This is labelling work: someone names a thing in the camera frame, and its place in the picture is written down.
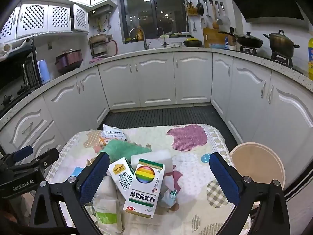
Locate kitchen faucet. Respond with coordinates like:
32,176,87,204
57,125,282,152
129,27,149,50

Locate white foam sponge block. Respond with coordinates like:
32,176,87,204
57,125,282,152
131,150,173,173

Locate white snack wrapper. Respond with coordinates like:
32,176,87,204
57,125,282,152
100,124,126,141

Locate black wok with lid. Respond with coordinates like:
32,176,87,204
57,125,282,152
218,30,264,50

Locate clear plastic bag wrapper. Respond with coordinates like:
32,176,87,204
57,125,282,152
158,189,178,209

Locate dark kitchen window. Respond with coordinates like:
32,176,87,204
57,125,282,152
120,0,189,43

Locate yellow lidded pot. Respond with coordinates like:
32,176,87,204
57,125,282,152
183,37,202,47

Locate yellow oil bottle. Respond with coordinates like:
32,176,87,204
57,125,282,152
308,38,313,80

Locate rainbow medicine box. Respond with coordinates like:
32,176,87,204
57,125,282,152
123,159,165,219

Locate patterned quilt table cover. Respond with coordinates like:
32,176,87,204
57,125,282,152
46,124,234,234

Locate milk carton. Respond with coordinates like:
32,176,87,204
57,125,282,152
108,157,135,199

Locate green fluffy cloth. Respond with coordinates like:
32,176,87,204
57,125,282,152
100,139,152,162

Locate purple rice cooker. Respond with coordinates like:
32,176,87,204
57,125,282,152
55,49,83,74

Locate beige round trash bin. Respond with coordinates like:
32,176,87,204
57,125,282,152
230,142,285,188

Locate black floor mat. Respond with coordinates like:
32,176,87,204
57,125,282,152
102,105,238,151

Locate black microwave oven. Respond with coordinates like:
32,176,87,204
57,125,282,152
1,45,42,116

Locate green white paper bag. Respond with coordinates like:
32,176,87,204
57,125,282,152
92,176,123,234

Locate wooden cutting board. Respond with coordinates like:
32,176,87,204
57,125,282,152
203,28,228,48

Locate bronze stock pot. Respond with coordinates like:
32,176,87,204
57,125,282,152
263,29,300,59

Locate blue cup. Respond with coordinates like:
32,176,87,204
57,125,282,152
37,60,51,84

